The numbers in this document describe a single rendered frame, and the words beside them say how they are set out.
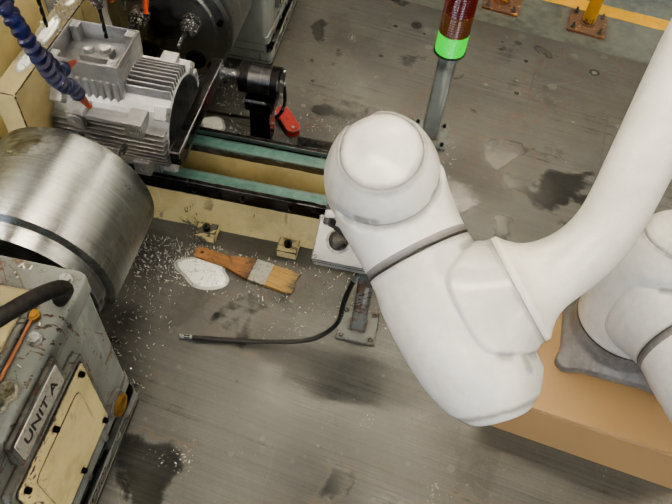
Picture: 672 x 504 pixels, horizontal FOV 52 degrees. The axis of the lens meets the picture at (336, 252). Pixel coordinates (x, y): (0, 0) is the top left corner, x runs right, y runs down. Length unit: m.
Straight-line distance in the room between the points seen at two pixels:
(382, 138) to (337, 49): 1.21
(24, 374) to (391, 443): 0.59
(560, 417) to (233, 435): 0.51
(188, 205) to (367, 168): 0.80
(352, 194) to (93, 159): 0.54
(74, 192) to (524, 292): 0.64
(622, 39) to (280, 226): 2.50
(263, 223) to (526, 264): 0.78
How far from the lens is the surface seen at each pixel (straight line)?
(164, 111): 1.18
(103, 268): 0.99
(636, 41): 3.55
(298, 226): 1.29
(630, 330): 1.05
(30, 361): 0.85
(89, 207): 1.00
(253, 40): 1.67
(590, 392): 1.17
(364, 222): 0.59
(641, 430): 1.17
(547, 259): 0.61
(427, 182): 0.57
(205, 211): 1.33
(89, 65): 1.20
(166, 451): 1.16
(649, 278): 1.02
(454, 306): 0.58
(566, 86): 1.81
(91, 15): 1.36
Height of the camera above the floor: 1.87
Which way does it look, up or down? 54 degrees down
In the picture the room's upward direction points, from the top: 6 degrees clockwise
